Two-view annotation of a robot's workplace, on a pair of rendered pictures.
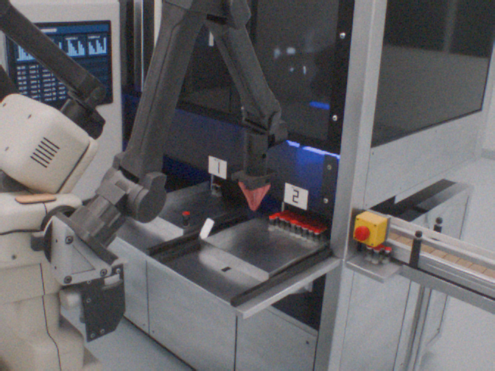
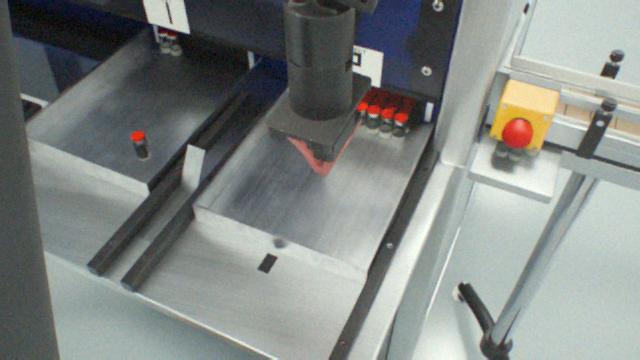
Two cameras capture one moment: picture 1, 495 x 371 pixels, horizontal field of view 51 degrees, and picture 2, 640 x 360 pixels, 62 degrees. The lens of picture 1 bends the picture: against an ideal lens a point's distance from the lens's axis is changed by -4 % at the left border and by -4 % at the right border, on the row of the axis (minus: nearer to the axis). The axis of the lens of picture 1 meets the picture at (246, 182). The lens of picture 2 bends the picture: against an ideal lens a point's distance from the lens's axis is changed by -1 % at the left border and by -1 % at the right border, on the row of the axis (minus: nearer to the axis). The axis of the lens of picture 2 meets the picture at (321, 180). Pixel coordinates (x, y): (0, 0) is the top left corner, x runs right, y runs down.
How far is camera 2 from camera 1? 0.88 m
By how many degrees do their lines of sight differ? 31
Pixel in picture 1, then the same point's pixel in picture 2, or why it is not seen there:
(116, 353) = (78, 283)
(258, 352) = not seen: hidden behind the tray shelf
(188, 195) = (119, 67)
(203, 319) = not seen: hidden behind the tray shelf
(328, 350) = (427, 278)
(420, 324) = (570, 221)
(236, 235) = (248, 154)
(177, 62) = not seen: outside the picture
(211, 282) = (255, 316)
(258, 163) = (337, 87)
